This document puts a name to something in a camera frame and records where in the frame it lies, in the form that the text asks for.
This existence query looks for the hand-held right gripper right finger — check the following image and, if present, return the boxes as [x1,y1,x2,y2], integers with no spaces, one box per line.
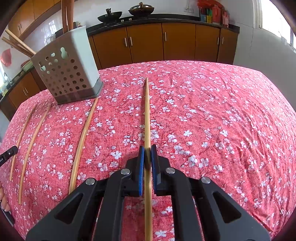
[150,146,271,241]

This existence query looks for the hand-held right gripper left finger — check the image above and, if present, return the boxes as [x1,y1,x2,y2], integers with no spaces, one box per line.
[25,146,146,241]

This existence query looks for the perforated metal chopstick holder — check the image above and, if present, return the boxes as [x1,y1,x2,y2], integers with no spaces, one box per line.
[30,25,104,105]

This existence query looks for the person's left hand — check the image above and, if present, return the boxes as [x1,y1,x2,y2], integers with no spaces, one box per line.
[0,185,11,212]

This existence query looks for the red floral tablecloth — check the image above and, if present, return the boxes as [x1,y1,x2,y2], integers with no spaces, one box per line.
[0,60,296,241]

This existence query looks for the black kitchen countertop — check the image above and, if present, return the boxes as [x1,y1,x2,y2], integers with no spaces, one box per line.
[0,13,240,102]

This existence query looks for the open black wok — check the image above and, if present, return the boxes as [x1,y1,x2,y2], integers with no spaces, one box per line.
[97,8,122,23]

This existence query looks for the black wok with lid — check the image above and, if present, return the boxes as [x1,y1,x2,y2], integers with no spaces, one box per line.
[128,2,155,16]

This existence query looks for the colourful condiment boxes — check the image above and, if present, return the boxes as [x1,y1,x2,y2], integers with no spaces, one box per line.
[200,7,213,24]

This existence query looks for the pink bottle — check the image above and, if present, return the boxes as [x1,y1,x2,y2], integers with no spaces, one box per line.
[212,5,222,25]

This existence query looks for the large kitchen window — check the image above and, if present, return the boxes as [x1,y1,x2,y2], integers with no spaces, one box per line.
[259,0,296,50]

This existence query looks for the red bag on wall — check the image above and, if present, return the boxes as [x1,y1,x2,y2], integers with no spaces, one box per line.
[0,48,12,67]

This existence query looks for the brown wall cabinets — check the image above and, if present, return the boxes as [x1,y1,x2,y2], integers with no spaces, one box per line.
[8,0,63,47]

